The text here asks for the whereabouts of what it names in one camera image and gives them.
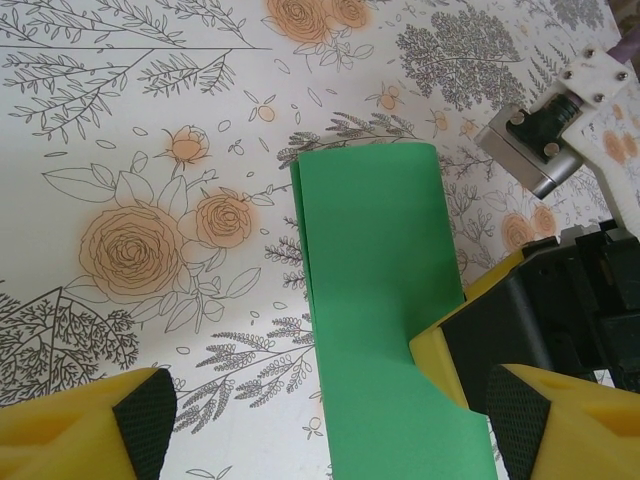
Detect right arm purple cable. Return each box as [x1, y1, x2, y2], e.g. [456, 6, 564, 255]
[607, 27, 640, 64]

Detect green paper sheet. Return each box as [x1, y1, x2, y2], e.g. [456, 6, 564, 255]
[289, 141, 501, 480]

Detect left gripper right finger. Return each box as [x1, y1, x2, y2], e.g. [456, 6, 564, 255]
[485, 362, 640, 480]

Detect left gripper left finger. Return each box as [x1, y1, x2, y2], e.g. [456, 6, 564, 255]
[0, 366, 177, 480]

